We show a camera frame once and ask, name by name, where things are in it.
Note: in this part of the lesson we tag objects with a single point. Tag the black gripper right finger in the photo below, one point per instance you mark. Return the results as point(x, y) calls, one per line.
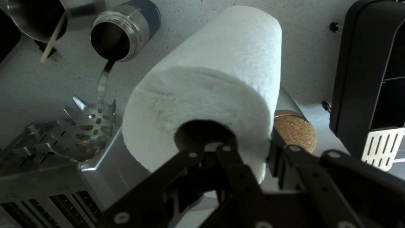
point(339, 190)

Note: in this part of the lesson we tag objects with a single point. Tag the black dish rack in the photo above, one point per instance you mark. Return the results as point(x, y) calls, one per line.
point(367, 110)

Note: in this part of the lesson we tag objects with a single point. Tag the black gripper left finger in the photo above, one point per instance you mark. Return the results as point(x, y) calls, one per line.
point(165, 196)

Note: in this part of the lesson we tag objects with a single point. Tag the slotted steel spoon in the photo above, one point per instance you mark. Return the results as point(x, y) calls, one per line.
point(88, 129)

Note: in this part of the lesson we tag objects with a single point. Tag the glass jar cork lid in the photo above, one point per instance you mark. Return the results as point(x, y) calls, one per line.
point(294, 129)

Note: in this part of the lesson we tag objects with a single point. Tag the steel cup with stick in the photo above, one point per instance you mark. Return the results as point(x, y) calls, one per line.
point(38, 19)

